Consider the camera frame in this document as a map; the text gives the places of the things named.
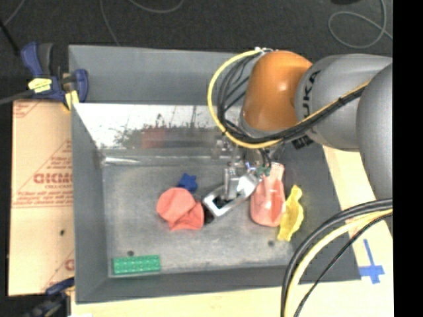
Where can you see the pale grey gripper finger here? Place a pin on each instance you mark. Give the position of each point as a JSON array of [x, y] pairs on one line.
[[227, 185], [235, 188]]

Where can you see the silver metal open box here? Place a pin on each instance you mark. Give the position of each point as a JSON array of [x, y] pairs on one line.
[[219, 206]]

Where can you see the small blue toy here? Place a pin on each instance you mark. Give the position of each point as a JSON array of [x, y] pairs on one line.
[[188, 181]]

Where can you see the crumpled pink cloth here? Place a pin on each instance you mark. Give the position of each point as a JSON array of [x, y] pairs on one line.
[[180, 210]]

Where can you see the yellow cloth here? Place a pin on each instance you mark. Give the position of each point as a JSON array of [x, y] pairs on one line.
[[291, 215]]

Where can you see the grey metal bin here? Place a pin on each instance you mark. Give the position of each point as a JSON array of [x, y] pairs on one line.
[[138, 216]]

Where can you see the green flat studded block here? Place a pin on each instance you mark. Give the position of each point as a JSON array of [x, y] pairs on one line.
[[136, 265]]

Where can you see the brown cardboard board, red print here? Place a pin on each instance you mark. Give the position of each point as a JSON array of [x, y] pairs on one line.
[[36, 163]]

